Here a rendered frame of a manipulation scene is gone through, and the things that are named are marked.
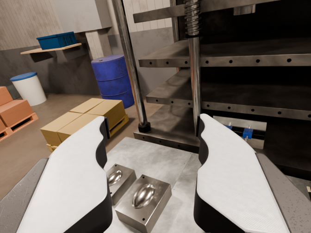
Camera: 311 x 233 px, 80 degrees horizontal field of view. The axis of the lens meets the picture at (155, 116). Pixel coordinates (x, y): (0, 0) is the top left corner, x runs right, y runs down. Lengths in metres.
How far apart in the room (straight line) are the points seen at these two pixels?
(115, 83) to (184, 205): 2.92
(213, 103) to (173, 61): 0.33
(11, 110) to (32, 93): 1.25
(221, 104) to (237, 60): 0.25
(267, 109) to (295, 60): 0.25
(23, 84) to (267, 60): 5.10
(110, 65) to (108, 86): 0.39
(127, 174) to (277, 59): 0.85
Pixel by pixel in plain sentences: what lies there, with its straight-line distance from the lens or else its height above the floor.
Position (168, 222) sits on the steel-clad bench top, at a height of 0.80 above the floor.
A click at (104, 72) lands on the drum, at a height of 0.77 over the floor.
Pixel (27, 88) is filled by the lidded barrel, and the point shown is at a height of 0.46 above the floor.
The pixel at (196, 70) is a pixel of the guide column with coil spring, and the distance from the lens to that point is 1.01.
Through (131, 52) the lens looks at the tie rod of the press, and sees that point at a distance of 1.18.
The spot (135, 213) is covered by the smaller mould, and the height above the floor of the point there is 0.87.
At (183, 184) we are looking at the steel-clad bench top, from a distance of 0.95.
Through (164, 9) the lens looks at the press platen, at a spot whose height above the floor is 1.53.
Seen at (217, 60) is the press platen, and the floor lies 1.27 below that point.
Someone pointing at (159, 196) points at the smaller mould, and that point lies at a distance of 0.83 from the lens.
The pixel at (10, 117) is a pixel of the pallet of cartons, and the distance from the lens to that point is 4.34.
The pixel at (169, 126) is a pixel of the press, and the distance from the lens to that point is 1.38.
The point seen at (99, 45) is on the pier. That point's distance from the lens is 4.00.
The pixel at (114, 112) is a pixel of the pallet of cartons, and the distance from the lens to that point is 2.95.
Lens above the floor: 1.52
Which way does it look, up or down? 28 degrees down
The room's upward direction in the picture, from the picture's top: 10 degrees counter-clockwise
